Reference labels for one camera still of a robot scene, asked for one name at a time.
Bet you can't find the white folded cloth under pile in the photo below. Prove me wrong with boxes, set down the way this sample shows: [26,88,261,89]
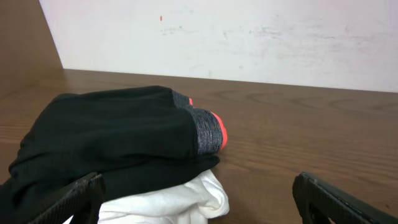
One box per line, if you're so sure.
[62,169,230,224]

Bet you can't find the black folded garment orange trim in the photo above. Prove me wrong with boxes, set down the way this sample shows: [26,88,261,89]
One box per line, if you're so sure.
[1,86,228,223]

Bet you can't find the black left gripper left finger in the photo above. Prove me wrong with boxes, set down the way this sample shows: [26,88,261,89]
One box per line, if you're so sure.
[29,172,105,224]

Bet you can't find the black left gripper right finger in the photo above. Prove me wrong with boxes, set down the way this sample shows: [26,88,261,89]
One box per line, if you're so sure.
[292,172,397,224]

